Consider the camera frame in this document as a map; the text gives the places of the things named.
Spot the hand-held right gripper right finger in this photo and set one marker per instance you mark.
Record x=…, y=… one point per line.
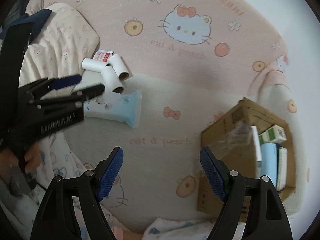
x=213, y=175

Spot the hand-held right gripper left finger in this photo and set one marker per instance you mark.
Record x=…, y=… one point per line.
x=110, y=173

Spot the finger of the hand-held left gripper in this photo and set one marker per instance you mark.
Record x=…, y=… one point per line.
x=92, y=91
x=67, y=81

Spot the white paper roll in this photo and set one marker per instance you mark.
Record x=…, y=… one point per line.
x=111, y=80
x=92, y=63
x=119, y=67

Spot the brown cardboard box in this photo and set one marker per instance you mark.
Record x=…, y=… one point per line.
x=235, y=160

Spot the person's left hand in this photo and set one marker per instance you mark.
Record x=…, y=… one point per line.
x=31, y=157

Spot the red and white spout pouch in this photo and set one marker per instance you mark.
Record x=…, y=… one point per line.
x=103, y=55

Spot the cream printed pillow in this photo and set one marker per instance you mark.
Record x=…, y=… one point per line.
x=62, y=42

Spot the crumpled clear packing tape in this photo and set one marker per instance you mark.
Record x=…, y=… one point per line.
x=237, y=132

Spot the white quilt with blue print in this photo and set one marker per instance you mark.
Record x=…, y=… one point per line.
x=55, y=155

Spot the flat white box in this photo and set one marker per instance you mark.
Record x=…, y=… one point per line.
x=255, y=142

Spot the light blue flat box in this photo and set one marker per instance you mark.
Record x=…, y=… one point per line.
x=268, y=162

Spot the dark blue cloth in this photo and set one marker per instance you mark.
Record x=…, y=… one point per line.
x=37, y=20

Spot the white box with green edge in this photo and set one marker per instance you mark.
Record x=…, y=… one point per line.
x=282, y=167

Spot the green and white carton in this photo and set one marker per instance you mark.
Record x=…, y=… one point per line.
x=272, y=133

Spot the pink cat print bedsheet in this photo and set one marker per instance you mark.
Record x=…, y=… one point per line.
x=175, y=92

